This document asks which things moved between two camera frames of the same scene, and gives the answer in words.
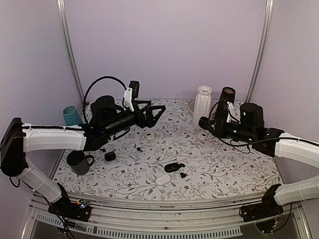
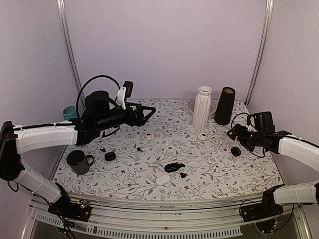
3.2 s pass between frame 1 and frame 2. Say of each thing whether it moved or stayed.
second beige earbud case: stayed
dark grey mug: stayed
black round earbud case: moved
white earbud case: stayed
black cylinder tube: stayed
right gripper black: moved
